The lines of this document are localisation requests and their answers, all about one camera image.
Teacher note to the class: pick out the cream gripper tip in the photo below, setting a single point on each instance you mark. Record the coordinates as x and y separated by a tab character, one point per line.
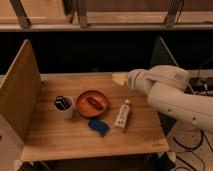
120	78

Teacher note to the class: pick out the orange ceramic bowl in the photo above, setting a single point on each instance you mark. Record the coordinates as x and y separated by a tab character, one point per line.
85	109

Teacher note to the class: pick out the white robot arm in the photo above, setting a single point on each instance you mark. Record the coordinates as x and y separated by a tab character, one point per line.
165	87

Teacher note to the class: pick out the red item in bowl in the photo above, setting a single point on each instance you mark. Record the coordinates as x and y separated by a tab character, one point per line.
93	102

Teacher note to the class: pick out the white tube bottle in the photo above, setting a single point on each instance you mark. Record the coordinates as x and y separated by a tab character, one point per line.
122	116

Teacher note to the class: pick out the grey side panel right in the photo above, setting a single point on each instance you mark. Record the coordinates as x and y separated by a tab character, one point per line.
161	54

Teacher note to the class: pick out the blue crumpled cloth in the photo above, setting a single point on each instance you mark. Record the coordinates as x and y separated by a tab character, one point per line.
98	126

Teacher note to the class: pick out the wooden side panel left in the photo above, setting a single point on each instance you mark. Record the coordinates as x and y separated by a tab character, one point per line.
19	90

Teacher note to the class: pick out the wooden shelf rail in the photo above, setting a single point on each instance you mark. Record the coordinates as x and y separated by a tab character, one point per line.
105	15

